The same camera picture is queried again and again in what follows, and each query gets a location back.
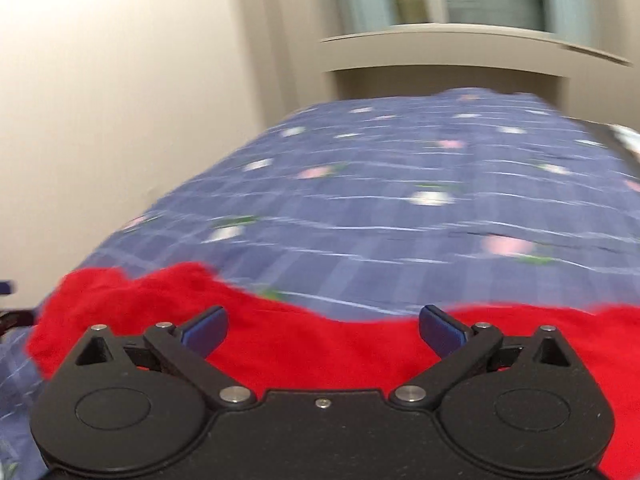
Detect beige window sill shelf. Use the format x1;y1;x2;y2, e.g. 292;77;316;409
320;25;635;73

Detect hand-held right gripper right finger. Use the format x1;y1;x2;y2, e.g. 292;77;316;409
389;304;576;411

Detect red pants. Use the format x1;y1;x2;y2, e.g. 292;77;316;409
25;262;640;480

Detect blue checked floral blanket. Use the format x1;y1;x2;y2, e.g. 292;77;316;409
0;87;640;480

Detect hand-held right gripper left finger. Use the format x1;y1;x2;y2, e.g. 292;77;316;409
72;305;257;411

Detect white floral pillow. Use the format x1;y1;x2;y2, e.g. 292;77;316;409
597;122;640;163

